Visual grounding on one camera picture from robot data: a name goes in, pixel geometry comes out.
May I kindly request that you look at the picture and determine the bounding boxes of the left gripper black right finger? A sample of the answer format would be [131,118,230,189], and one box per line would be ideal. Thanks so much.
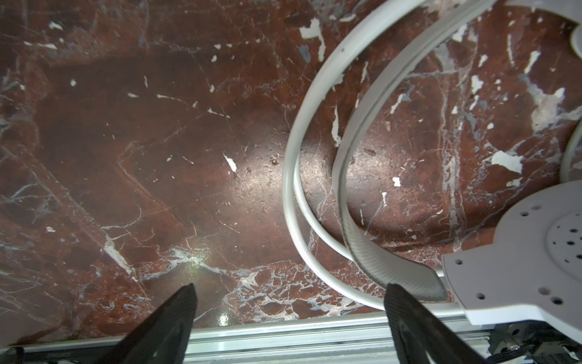
[383,285,475,363]

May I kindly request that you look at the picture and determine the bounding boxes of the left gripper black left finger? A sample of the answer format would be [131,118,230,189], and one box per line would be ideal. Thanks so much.
[97,284,198,363]

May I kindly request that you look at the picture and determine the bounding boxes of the white headphones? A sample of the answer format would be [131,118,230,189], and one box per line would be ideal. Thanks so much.
[281,0,582,344]

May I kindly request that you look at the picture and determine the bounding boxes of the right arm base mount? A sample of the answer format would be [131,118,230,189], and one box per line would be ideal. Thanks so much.
[486,321,581,363]

